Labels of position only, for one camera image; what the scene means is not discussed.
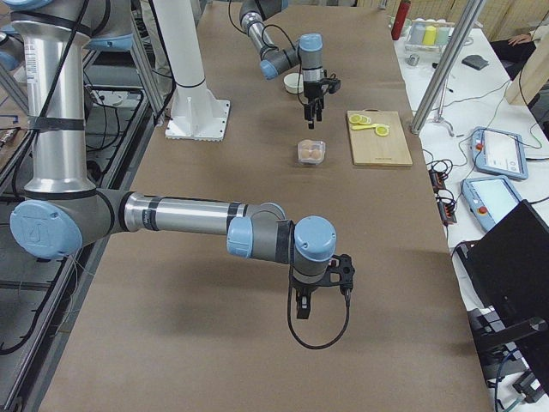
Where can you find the bamboo cutting board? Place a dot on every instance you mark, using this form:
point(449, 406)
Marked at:
point(369, 149)

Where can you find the yellow cup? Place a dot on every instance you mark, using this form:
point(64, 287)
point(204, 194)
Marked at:
point(430, 35)

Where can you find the white ceramic bowl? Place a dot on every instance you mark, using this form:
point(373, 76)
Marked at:
point(293, 83)

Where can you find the aluminium frame post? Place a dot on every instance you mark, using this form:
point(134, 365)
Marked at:
point(461, 30)

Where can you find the red cylinder bottle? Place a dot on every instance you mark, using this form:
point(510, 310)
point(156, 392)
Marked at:
point(400, 18)

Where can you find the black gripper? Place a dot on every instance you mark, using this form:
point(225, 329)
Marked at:
point(305, 289)
point(313, 91)

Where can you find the clear plastic egg carton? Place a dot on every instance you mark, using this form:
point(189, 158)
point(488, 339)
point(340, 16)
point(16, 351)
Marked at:
point(311, 145)

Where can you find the blue teach pendant near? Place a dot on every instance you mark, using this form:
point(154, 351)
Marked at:
point(490, 199)

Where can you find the blue teach pendant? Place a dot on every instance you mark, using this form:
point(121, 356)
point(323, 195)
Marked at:
point(490, 199)
point(499, 152)

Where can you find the blue teach pendant far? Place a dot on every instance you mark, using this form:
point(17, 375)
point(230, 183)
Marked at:
point(499, 152)

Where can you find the yellow plastic knife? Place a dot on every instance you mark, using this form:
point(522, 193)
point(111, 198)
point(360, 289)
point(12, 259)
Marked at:
point(363, 126)

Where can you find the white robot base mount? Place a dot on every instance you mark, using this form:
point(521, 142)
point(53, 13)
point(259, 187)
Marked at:
point(195, 112)

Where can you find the small steel cup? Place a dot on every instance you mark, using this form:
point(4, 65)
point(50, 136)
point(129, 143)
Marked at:
point(413, 60)

